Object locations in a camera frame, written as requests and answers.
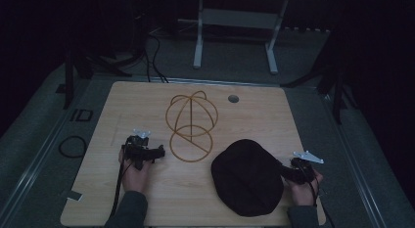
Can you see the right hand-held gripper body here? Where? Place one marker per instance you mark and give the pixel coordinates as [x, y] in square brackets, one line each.
[303, 169]

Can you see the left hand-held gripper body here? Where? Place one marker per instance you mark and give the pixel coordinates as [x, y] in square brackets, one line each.
[138, 149]

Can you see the black hat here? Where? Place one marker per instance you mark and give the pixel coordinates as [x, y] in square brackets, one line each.
[247, 177]

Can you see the person's right hand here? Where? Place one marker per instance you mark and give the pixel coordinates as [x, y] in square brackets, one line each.
[304, 191]

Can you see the person's left hand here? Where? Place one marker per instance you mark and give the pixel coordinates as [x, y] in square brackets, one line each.
[133, 175]

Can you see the black tripod stand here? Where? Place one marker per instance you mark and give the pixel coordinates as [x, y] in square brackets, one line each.
[338, 94]
[69, 81]

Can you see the white metal table frame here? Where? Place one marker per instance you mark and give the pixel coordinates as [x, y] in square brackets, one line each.
[237, 18]

